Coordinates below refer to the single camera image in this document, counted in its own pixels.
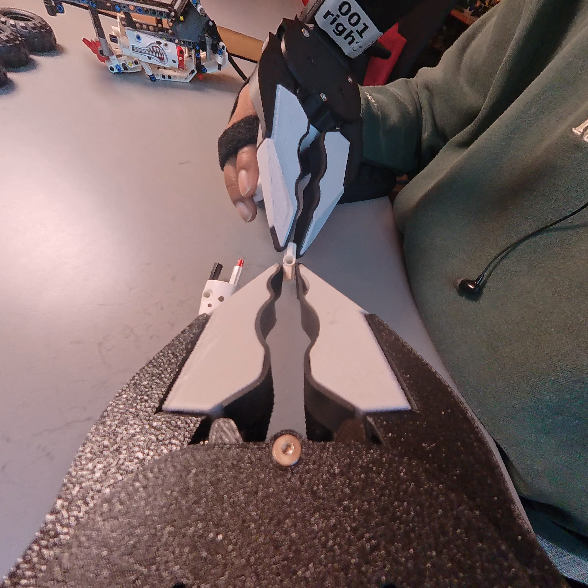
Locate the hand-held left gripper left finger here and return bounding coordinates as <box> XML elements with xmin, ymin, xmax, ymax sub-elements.
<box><xmin>161</xmin><ymin>263</ymin><xmax>283</xmax><ymax>416</ymax></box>

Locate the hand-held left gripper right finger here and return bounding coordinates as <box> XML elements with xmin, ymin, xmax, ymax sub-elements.
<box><xmin>294</xmin><ymin>264</ymin><xmax>413</xmax><ymax>419</ymax></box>

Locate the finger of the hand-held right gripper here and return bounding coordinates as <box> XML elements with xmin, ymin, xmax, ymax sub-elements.
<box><xmin>256</xmin><ymin>84</ymin><xmax>320</xmax><ymax>252</ymax></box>
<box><xmin>296</xmin><ymin>129</ymin><xmax>352</xmax><ymax>259</ymax></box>

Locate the white spotted toy panel assembly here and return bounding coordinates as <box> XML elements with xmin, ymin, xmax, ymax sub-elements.
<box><xmin>198</xmin><ymin>258</ymin><xmax>245</xmax><ymax>315</ymax></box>

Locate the white and grey toy connector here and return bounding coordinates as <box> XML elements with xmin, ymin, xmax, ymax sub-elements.
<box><xmin>281</xmin><ymin>242</ymin><xmax>299</xmax><ymax>282</ymax></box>

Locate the person's right forearm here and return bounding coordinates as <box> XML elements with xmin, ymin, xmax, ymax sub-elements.
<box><xmin>358</xmin><ymin>0</ymin><xmax>520</xmax><ymax>184</ymax></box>

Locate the person's right hand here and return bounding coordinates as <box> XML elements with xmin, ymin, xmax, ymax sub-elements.
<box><xmin>224</xmin><ymin>143</ymin><xmax>262</xmax><ymax>223</ymax></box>

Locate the black earbud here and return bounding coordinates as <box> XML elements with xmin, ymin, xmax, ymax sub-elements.
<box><xmin>452</xmin><ymin>275</ymin><xmax>485</xmax><ymax>297</ymax></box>

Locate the partly built toy vehicle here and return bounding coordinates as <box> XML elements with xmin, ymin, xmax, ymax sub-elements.
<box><xmin>43</xmin><ymin>0</ymin><xmax>230</xmax><ymax>83</ymax></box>

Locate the thin black cable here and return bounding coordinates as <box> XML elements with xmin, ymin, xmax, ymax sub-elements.
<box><xmin>478</xmin><ymin>202</ymin><xmax>588</xmax><ymax>281</ymax></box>

